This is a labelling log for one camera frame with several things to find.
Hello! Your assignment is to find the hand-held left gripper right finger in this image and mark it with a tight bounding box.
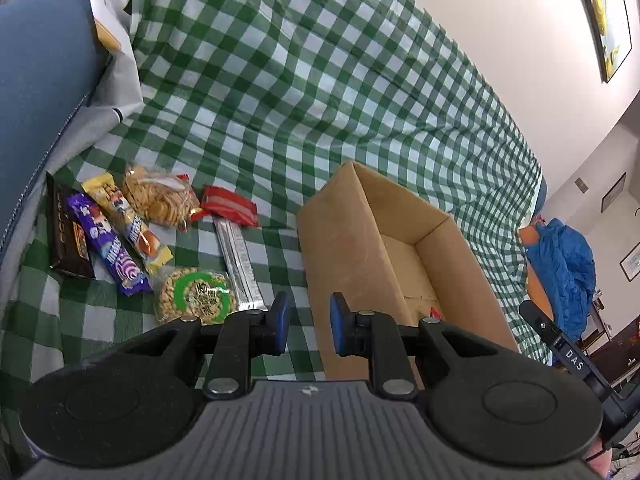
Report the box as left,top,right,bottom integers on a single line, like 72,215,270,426
329,292,507,401

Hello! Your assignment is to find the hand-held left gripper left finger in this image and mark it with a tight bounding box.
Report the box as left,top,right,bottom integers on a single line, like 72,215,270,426
117,291,294,401

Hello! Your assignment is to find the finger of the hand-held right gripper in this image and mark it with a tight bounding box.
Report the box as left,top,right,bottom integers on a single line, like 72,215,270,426
518,300,563,346

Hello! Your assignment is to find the brown cardboard box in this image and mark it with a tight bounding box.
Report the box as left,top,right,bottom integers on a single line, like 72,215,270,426
296,160,521,391

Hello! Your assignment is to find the clear bag of small cookies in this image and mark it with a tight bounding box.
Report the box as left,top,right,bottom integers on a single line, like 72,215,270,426
121,162,202,233

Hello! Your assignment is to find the orange cushion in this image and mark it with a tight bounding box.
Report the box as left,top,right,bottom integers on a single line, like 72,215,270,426
517,222,556,317

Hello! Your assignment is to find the dark wooden furniture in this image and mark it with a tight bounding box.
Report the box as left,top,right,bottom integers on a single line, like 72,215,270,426
589,314,640,387

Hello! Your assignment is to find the blue crumpled cloth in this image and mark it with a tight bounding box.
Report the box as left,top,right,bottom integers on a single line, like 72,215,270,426
525,218,597,342

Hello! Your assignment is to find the silver foil snack bar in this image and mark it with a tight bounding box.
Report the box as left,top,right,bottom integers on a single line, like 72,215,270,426
212,215,268,313

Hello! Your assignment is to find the green label peanut bag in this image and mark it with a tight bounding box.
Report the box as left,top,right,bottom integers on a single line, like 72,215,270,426
152,266,240,326

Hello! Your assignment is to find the red striped wafer packet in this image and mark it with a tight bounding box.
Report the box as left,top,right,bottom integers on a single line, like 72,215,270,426
190,185,261,228

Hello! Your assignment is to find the yellow snack pack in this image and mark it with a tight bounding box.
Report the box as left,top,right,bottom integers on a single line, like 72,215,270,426
81,172,174,276

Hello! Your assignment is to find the purple snack pack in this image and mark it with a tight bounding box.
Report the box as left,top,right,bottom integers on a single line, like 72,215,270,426
66,192,153,297

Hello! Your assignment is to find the green white checked cloth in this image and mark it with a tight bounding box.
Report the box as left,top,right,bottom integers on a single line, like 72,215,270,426
0,0,548,466

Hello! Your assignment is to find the dark brown chocolate bar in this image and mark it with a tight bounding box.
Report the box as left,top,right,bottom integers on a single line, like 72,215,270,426
46,171,96,281

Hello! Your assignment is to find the grey fabric sheet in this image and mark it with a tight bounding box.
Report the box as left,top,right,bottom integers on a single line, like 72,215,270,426
0,60,143,311

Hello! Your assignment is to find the white paper bag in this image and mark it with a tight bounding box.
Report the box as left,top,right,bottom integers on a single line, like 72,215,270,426
89,0,146,122

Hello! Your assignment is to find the large framed yellow picture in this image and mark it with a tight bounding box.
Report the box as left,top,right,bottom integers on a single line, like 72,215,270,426
567,0,634,84

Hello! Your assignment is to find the tan flat packet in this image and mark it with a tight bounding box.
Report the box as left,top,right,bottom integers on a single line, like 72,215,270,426
95,20,123,54

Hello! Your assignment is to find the blue cushion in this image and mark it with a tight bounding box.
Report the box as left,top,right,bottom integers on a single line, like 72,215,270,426
0,0,113,253

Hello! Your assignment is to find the small dark picture frame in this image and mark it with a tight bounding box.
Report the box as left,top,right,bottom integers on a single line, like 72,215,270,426
620,242,640,281
601,173,627,213

